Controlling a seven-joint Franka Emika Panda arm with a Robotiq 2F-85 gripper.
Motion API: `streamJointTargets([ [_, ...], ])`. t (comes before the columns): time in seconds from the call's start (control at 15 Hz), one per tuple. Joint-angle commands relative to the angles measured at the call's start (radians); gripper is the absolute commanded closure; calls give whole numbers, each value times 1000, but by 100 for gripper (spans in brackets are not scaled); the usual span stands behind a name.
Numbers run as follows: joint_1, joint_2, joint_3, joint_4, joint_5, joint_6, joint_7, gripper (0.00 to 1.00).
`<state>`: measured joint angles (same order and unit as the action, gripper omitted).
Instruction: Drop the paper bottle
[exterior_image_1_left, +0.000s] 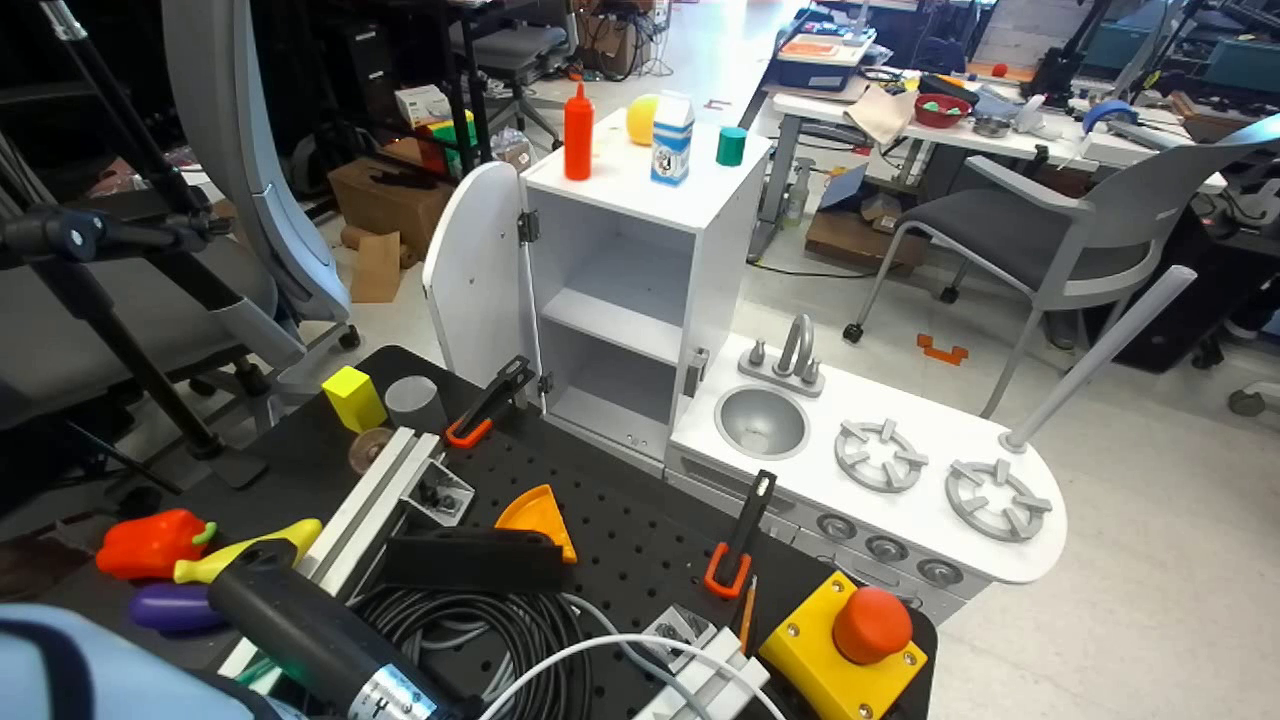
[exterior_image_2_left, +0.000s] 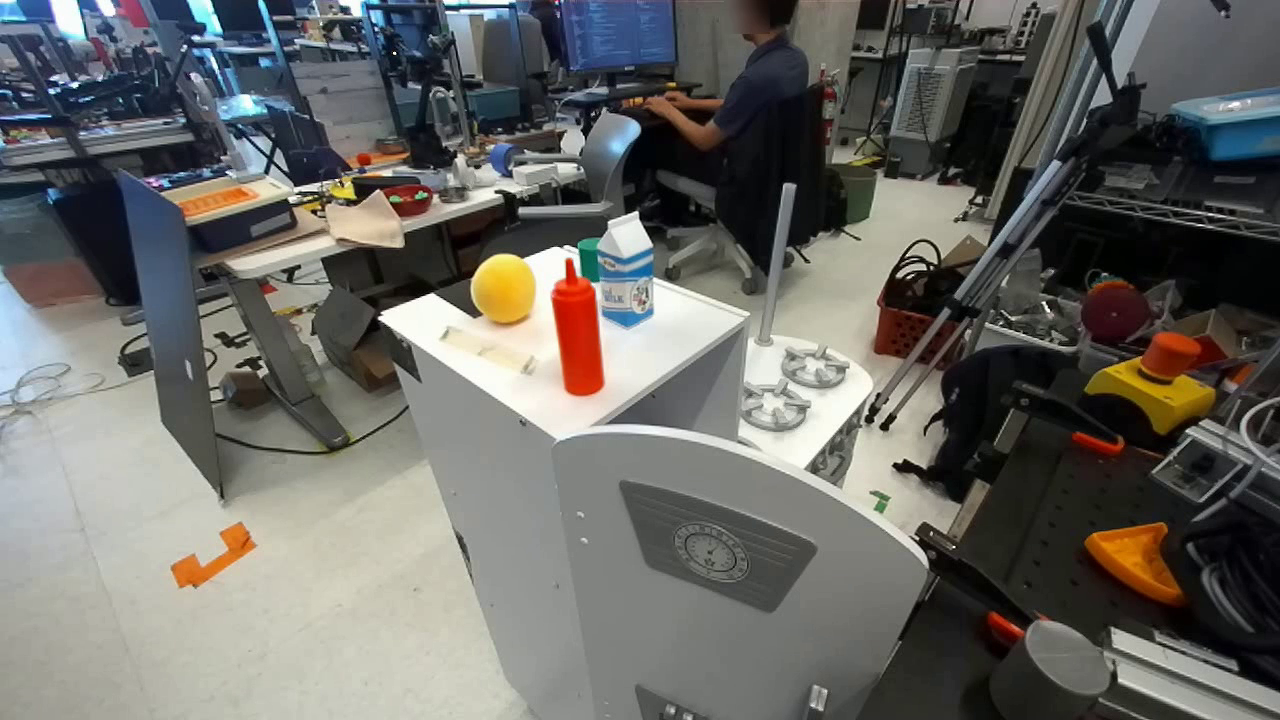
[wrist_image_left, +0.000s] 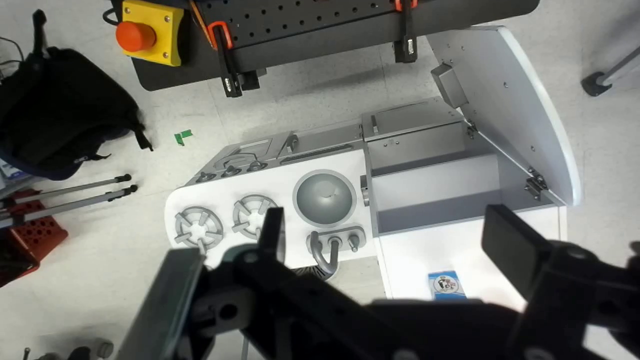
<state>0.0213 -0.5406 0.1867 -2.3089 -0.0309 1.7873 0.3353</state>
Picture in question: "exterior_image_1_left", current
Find red ketchup squeeze bottle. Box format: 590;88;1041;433
560;66;600;184

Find grey toy sink basin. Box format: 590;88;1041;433
713;378;812;460

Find grey toy faucet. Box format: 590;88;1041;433
735;311;828;398

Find white toy kitchen door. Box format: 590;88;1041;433
420;157;539;393

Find orange toy cone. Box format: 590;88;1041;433
490;481;585;568

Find grey round cylinder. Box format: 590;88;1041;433
380;373;443;421

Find grey toy stove knob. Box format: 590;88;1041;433
812;509;858;548
912;553;968;591
858;526;912;568

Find grey toy stove burner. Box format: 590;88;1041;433
830;416;933;497
938;454;1055;548

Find black foam block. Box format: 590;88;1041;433
375;522;579;598

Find orange pencil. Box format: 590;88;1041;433
735;571;764;654

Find small cardboard box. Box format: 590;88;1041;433
334;219;406;307

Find yellow toy block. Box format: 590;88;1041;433
319;363;389;435

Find orange floor tape marker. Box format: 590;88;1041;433
912;331;971;366

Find large cardboard box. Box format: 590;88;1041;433
328;136;463;266

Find aluminium extrusion bar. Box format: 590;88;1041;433
214;422;443;684

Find yellow emergency stop box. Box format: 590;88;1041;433
755;568;933;720

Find cluttered white desk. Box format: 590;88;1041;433
764;70;1205;262

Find red bowl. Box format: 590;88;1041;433
912;88;979;130

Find grey office chair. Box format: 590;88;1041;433
840;110;1280;421

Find yellow toy banana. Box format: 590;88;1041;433
171;517;328;591

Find white curved chair shell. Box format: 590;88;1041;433
157;0;359;373

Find orange toy pepper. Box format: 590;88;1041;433
93;503;214;588

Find purple toy eggplant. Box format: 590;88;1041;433
129;580;230;640

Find black clamp orange handle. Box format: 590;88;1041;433
438;350;539;454
698;467;781;604

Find white cable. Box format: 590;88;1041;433
476;629;793;720

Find white metal bracket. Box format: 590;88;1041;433
632;604;781;720

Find black coiled cable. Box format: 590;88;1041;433
348;583;621;720

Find black cylinder silver ring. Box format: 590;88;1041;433
204;538;451;720

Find black camera tripod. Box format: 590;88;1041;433
0;0;270;464

